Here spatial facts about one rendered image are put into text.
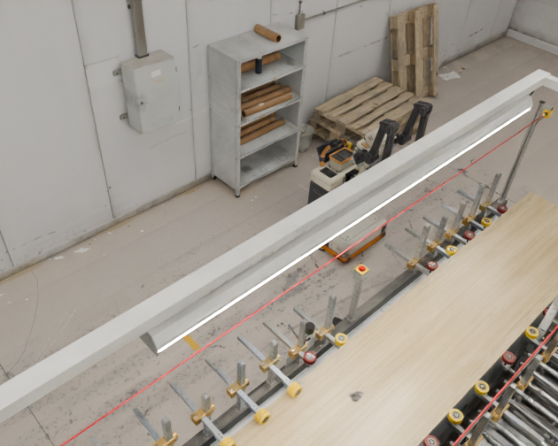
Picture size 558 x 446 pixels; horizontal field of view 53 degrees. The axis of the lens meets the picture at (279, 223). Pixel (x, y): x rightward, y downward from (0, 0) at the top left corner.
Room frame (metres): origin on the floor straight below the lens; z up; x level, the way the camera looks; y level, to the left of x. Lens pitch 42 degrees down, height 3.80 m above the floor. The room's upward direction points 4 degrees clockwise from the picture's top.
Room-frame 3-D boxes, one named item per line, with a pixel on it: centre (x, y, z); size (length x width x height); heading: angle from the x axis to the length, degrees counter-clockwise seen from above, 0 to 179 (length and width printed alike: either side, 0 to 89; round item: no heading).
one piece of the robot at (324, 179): (4.18, -0.55, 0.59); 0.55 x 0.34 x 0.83; 136
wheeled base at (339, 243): (4.12, -0.61, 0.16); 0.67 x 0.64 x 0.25; 46
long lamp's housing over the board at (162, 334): (1.91, -0.44, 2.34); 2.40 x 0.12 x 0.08; 136
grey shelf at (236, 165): (5.07, 0.31, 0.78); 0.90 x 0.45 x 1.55; 136
